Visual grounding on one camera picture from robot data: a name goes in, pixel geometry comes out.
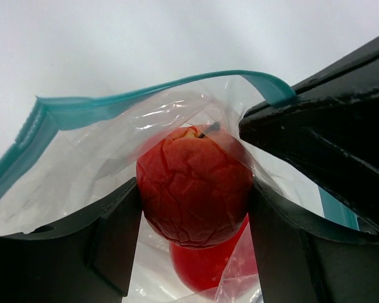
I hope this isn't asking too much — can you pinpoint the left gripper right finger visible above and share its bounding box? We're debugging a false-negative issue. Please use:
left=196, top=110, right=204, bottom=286
left=249, top=179, right=379, bottom=302

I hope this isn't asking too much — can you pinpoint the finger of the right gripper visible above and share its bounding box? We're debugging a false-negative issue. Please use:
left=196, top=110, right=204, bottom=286
left=239, top=37, right=379, bottom=233

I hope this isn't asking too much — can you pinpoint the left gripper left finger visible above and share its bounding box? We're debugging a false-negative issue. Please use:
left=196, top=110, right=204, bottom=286
left=0, top=178, right=141, bottom=302

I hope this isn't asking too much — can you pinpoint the clear zip top bag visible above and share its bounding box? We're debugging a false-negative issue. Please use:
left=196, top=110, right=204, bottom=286
left=0, top=69, right=359, bottom=303

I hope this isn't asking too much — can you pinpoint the fake red apple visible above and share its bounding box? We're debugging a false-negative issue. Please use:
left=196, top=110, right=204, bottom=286
left=136, top=125, right=253, bottom=249

